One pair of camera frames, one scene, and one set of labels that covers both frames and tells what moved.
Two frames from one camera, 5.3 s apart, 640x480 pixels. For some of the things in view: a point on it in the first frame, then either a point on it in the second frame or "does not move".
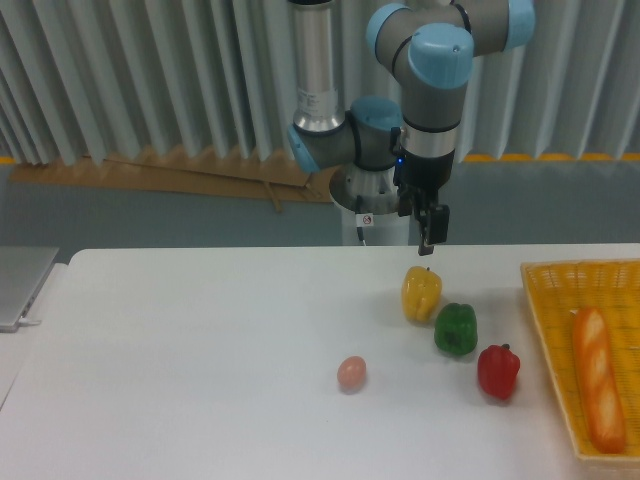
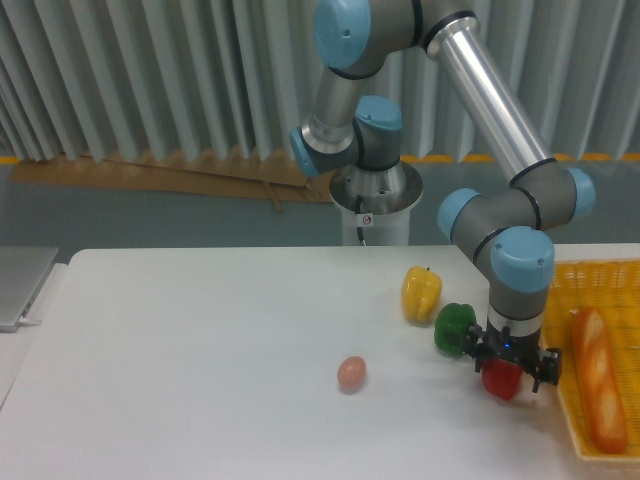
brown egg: x=351 y=372 does not move
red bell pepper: x=498 y=368 does not move
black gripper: x=432 y=172 to x=481 y=345
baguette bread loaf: x=597 y=380 does not move
